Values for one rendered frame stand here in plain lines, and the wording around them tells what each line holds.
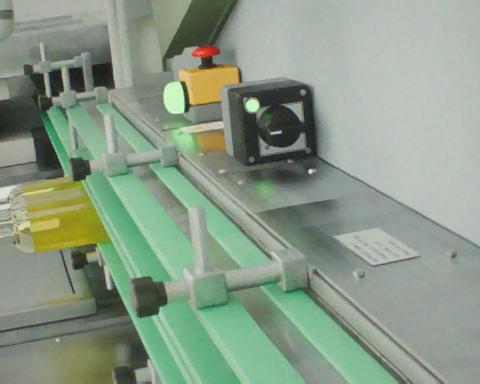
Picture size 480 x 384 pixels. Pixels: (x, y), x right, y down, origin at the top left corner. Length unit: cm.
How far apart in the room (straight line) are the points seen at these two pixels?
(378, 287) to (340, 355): 7
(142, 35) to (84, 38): 81
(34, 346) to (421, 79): 85
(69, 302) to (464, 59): 92
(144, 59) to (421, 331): 126
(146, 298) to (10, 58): 191
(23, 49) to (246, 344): 199
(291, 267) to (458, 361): 20
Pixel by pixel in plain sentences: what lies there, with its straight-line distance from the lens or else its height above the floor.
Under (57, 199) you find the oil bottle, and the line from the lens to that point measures 148.
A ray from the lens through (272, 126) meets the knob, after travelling 97.
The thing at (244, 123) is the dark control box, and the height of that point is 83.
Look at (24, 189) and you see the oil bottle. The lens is 158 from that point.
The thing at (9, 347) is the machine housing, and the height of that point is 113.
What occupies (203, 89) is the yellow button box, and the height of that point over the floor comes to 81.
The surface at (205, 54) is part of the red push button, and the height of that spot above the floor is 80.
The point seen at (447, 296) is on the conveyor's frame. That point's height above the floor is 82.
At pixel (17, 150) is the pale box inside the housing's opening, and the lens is 269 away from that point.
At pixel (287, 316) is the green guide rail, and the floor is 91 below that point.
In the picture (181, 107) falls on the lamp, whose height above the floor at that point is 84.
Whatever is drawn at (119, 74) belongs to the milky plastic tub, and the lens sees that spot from 191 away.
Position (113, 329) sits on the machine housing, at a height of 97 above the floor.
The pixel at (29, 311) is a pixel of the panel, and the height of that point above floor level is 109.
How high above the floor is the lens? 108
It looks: 14 degrees down
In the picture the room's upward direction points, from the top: 100 degrees counter-clockwise
